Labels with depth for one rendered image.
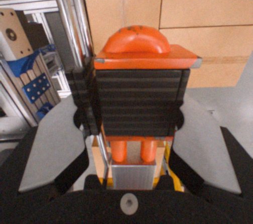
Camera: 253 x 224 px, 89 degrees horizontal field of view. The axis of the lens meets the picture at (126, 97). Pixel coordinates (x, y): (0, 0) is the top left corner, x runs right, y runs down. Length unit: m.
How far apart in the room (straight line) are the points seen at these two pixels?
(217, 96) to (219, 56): 1.01
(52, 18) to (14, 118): 0.83
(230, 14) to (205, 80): 0.39
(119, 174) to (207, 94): 1.77
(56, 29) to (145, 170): 1.24
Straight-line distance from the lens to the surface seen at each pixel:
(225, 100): 2.10
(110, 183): 0.55
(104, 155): 0.17
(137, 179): 0.22
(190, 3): 0.90
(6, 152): 0.77
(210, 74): 1.08
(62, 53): 1.34
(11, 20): 0.57
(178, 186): 1.45
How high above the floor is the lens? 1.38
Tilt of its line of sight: 57 degrees down
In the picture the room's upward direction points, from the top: 180 degrees counter-clockwise
